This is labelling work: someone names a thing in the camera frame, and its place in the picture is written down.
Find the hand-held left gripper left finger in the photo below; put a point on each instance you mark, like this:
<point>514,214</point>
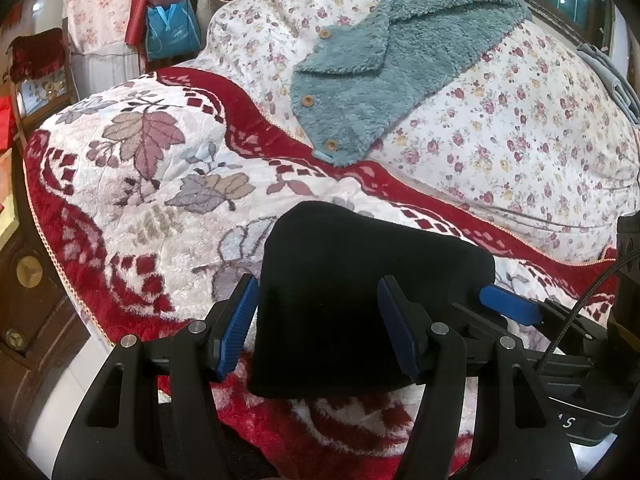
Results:
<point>235,332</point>

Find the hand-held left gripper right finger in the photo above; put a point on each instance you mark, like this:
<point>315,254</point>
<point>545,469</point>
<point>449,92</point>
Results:
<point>400,332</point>

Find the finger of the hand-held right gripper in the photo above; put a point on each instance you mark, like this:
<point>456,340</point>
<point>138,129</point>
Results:
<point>492,327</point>
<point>510,305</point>

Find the black pants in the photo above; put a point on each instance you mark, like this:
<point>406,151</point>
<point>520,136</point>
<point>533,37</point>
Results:
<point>340,285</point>

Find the red and white plush blanket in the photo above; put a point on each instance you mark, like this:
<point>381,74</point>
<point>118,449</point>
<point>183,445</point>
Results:
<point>150,185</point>

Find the floral quilt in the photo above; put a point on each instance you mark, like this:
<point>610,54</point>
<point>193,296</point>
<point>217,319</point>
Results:
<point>500,135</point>

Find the dark wooden cabinet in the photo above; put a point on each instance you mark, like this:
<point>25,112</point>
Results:
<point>35,320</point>

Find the grey cloth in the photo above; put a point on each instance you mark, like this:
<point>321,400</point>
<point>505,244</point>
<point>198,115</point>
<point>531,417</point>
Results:
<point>612,82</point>

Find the teal fleece jacket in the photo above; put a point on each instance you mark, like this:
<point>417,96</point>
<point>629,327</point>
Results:
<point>400,60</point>

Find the wooden chair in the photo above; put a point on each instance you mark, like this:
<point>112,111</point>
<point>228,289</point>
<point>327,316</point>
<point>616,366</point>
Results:
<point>47,95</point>

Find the blue bag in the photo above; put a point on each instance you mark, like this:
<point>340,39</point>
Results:
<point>170,32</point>

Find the dark red velvet cloth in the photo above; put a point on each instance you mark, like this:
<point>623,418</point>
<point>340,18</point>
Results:
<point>40,55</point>

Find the red hanging cloth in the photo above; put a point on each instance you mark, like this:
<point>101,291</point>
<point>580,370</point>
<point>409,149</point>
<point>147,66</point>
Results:
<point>140,0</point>

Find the floral fabric cover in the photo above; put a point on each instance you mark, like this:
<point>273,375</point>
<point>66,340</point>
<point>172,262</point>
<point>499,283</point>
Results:
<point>97,5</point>

